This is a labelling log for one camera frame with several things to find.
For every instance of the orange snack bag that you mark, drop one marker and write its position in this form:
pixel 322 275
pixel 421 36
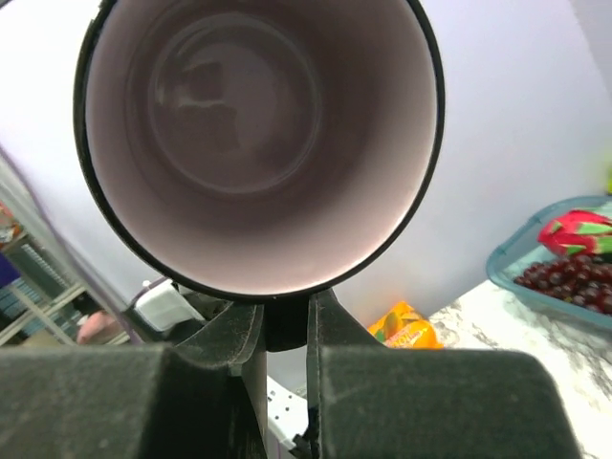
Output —
pixel 404 327

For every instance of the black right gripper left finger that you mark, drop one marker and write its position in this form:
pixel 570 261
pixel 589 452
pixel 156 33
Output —
pixel 204 398

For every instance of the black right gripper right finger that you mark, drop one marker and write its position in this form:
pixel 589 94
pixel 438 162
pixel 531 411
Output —
pixel 370 401

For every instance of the dark red grapes bunch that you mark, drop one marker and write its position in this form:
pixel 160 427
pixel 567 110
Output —
pixel 584 281

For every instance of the purple mug black handle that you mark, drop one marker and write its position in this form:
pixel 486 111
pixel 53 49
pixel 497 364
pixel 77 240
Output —
pixel 262 151

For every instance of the pink dragon fruit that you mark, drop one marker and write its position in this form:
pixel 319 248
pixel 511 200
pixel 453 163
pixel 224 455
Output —
pixel 577 232

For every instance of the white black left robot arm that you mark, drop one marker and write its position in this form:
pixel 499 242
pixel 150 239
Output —
pixel 174 313

